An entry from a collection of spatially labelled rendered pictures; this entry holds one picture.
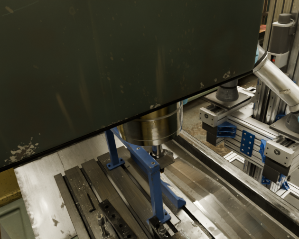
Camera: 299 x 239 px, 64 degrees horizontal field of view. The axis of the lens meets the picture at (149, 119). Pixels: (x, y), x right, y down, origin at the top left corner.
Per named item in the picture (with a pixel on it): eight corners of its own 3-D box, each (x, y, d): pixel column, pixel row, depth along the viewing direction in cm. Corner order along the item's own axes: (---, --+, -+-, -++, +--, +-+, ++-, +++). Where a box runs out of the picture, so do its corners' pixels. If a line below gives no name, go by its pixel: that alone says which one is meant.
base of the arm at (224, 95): (225, 89, 174) (226, 77, 169) (243, 96, 164) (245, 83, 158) (210, 96, 168) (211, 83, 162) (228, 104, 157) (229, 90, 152)
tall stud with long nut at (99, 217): (107, 230, 102) (100, 211, 96) (109, 235, 100) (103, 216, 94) (100, 234, 101) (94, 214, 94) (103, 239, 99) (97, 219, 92)
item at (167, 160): (168, 154, 94) (168, 152, 94) (177, 161, 90) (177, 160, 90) (154, 161, 91) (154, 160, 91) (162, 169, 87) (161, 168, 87)
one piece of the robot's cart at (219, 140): (236, 122, 194) (238, 112, 189) (247, 127, 186) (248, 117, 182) (204, 140, 177) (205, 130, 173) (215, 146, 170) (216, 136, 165)
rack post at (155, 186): (164, 209, 109) (160, 160, 93) (171, 218, 105) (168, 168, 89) (145, 221, 105) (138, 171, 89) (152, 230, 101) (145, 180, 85)
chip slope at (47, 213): (140, 143, 198) (136, 116, 184) (198, 198, 146) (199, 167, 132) (26, 194, 161) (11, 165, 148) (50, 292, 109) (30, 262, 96)
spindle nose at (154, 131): (111, 119, 63) (103, 77, 57) (167, 105, 67) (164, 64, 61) (127, 156, 50) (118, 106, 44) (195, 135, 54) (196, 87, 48)
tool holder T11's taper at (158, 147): (149, 150, 94) (147, 136, 91) (158, 145, 96) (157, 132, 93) (155, 155, 91) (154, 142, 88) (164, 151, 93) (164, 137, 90)
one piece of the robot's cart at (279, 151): (301, 127, 151) (304, 115, 146) (324, 137, 141) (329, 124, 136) (263, 154, 133) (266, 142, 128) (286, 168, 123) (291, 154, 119)
